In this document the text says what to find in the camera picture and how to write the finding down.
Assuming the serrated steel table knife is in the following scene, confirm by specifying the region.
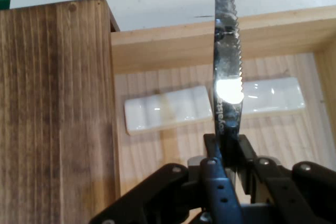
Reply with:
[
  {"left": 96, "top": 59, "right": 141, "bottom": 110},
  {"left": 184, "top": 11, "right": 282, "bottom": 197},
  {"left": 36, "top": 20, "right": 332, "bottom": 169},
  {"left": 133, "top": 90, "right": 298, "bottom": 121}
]
[{"left": 212, "top": 0, "right": 246, "bottom": 175}]

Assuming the white grooved ceramic rest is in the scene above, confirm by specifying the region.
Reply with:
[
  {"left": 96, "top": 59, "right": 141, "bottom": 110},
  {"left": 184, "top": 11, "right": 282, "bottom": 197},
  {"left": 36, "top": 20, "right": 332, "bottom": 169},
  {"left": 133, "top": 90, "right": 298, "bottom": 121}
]
[
  {"left": 123, "top": 85, "right": 213, "bottom": 136},
  {"left": 209, "top": 76, "right": 307, "bottom": 116}
]

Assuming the light wooden drawer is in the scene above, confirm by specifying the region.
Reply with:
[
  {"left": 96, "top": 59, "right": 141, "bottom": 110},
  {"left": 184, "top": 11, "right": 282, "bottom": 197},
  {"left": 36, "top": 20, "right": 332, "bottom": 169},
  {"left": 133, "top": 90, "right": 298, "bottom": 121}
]
[{"left": 109, "top": 4, "right": 336, "bottom": 224}]

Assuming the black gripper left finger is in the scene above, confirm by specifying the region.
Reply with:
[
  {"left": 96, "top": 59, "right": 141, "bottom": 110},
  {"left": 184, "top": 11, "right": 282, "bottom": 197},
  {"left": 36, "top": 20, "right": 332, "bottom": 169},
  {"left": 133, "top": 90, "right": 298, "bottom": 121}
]
[{"left": 88, "top": 133, "right": 244, "bottom": 224}]

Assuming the dark brown wooden cabinet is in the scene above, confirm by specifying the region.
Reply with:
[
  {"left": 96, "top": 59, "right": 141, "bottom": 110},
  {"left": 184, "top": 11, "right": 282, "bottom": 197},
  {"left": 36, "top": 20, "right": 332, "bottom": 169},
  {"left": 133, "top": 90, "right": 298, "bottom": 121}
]
[{"left": 0, "top": 0, "right": 122, "bottom": 224}]

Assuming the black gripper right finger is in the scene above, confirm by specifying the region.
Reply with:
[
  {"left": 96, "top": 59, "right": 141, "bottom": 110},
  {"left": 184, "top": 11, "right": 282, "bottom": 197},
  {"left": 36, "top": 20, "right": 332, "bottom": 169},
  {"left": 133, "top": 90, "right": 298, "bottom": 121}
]
[{"left": 237, "top": 134, "right": 336, "bottom": 224}]

